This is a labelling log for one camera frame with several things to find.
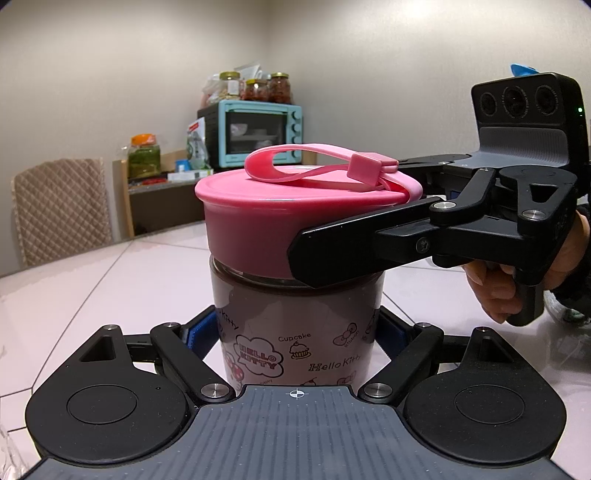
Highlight pink jar lid with strap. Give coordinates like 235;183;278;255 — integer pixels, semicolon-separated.
195;143;423;279

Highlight pink Hello Kitty food jar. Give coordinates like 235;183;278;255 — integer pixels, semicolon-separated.
209;260;384;391

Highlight person's right hand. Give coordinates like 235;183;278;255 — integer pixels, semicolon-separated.
461;211;591;325

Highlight blue thermos flask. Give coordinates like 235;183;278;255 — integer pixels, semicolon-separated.
510;63;539;77

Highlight clear drinking glass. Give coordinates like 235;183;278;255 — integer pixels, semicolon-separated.
0;427;28;480

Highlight teal toaster oven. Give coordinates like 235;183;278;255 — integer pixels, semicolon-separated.
197;100;304;172

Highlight glass jar red contents right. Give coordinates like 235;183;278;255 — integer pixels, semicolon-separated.
267;72;293;104

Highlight glass jar red contents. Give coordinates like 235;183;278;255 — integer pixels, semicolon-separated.
267;72;293;104
242;79;269;102

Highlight red white package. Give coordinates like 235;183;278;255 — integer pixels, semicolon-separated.
186;118;209;170

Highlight glass jar red contents middle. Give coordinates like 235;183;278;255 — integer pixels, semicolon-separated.
242;79;269;102

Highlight wooden shelf unit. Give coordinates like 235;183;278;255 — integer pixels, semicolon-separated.
112;149;320;241

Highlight quilted beige chair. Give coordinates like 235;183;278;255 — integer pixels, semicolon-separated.
11;158;113;267

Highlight glass jar pale contents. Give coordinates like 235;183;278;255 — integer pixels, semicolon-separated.
217;71;242;100

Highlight green pickle jar orange lid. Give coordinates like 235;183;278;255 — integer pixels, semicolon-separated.
127;134;161;180

